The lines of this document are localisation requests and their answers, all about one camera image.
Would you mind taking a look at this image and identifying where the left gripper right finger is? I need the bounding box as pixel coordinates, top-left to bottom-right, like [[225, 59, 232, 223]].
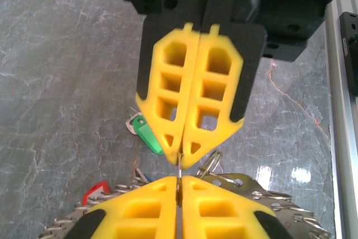
[[180, 174, 294, 239]]

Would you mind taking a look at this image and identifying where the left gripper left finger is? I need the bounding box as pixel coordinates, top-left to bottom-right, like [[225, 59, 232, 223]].
[[64, 176, 179, 239]]

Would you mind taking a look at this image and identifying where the metal disc with key rings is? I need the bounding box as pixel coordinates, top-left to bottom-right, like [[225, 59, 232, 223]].
[[39, 149, 333, 239]]

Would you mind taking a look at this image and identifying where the silver key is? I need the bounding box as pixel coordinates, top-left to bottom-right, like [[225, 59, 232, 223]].
[[125, 107, 144, 136]]

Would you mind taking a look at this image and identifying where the green key tag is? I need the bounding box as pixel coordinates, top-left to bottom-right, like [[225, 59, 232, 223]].
[[131, 114, 164, 155]]

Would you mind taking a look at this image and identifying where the red key tag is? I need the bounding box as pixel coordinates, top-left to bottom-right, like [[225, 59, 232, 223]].
[[81, 180, 110, 206]]

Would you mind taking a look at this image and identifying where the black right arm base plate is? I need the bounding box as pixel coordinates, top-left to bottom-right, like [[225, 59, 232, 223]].
[[339, 11, 358, 97]]

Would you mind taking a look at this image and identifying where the wide aluminium mounting rail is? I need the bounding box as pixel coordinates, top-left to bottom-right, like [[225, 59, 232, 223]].
[[324, 0, 358, 239]]

